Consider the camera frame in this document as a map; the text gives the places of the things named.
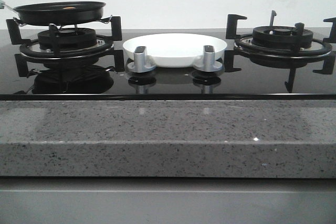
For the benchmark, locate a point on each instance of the black gas burner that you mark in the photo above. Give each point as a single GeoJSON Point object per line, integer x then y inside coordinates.
{"type": "Point", "coordinates": [276, 37]}
{"type": "Point", "coordinates": [69, 39]}

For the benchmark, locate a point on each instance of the black frying pan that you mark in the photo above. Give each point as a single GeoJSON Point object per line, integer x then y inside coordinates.
{"type": "Point", "coordinates": [43, 14]}

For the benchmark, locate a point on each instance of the right black gas burner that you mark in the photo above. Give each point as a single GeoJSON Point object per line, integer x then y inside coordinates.
{"type": "Point", "coordinates": [276, 37]}

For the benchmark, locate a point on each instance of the white round plate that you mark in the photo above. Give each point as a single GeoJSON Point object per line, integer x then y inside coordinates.
{"type": "Point", "coordinates": [175, 50]}

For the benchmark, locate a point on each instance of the silver stove knob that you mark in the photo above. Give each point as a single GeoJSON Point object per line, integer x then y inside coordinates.
{"type": "Point", "coordinates": [141, 62]}
{"type": "Point", "coordinates": [208, 63]}

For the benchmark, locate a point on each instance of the grey speckled stone countertop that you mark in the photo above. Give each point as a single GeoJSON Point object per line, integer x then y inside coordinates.
{"type": "Point", "coordinates": [241, 139]}

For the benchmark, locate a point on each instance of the right silver stove knob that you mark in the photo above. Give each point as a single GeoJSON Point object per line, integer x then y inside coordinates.
{"type": "Point", "coordinates": [208, 63]}

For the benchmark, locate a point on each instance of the left silver stove knob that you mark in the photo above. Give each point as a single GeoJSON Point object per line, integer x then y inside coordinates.
{"type": "Point", "coordinates": [141, 62]}

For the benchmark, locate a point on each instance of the left black gas burner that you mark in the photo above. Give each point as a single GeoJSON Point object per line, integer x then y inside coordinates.
{"type": "Point", "coordinates": [69, 39]}

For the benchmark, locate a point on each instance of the grey cabinet front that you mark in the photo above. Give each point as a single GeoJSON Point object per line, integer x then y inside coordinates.
{"type": "Point", "coordinates": [25, 200]}

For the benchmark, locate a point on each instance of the left black burner grate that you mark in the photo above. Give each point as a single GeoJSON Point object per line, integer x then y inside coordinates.
{"type": "Point", "coordinates": [58, 59]}

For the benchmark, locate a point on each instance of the black glass cooktop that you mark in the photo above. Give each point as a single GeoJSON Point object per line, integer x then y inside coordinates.
{"type": "Point", "coordinates": [107, 78]}

